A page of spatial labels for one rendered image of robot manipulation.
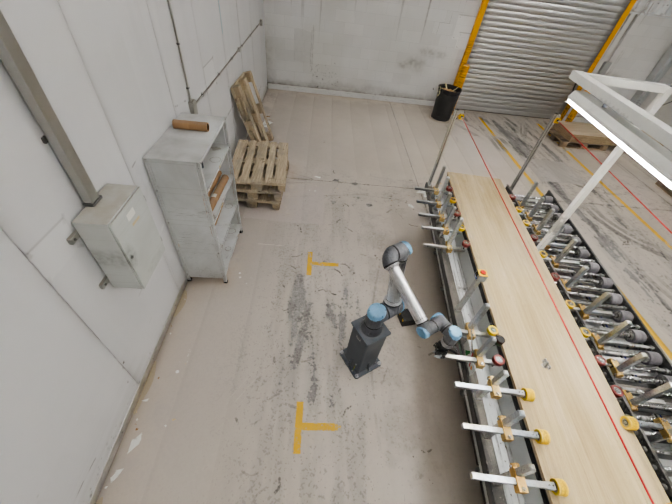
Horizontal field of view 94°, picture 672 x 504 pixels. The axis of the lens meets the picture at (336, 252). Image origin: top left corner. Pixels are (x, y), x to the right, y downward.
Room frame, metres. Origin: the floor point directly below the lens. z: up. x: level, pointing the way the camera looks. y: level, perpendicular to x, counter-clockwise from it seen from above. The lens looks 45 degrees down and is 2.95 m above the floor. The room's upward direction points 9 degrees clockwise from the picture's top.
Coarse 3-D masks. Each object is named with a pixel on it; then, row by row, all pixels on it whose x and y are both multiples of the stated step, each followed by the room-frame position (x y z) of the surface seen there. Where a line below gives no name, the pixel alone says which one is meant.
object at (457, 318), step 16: (432, 208) 3.22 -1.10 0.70; (432, 224) 2.99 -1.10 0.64; (448, 256) 2.40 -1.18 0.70; (448, 272) 2.17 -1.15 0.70; (448, 288) 1.97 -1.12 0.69; (448, 304) 1.82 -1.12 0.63; (464, 368) 1.18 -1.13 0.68; (480, 400) 0.94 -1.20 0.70; (480, 416) 0.83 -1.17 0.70; (480, 432) 0.72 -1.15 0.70; (480, 448) 0.64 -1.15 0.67; (496, 464) 0.55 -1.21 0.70; (496, 496) 0.38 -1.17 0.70
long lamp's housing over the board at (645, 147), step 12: (576, 96) 2.35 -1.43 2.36; (588, 96) 2.32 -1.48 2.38; (588, 108) 2.17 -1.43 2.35; (600, 108) 2.10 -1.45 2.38; (600, 120) 2.00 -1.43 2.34; (612, 120) 1.94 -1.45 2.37; (624, 120) 1.94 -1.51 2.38; (612, 132) 1.86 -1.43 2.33; (624, 132) 1.80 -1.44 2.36; (636, 132) 1.77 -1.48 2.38; (636, 144) 1.67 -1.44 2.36; (648, 144) 1.63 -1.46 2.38; (660, 144) 1.65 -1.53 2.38; (648, 156) 1.56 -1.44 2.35; (660, 156) 1.52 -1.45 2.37; (660, 168) 1.45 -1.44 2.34
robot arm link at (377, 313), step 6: (372, 306) 1.50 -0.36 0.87; (378, 306) 1.51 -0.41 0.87; (384, 306) 1.51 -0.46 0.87; (372, 312) 1.44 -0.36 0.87; (378, 312) 1.45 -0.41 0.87; (384, 312) 1.46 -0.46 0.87; (366, 318) 1.44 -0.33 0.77; (372, 318) 1.40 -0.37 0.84; (378, 318) 1.40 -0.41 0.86; (384, 318) 1.44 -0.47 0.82; (366, 324) 1.42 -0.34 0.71; (372, 324) 1.40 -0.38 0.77; (378, 324) 1.40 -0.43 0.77
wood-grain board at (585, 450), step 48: (480, 192) 3.42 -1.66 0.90; (480, 240) 2.50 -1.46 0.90; (528, 240) 2.62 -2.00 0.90; (528, 288) 1.93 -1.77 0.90; (528, 336) 1.41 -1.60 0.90; (576, 336) 1.48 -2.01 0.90; (528, 384) 1.02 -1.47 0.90; (576, 384) 1.07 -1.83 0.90; (576, 432) 0.75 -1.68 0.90; (624, 432) 0.79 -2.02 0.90; (576, 480) 0.48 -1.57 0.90; (624, 480) 0.52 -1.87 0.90
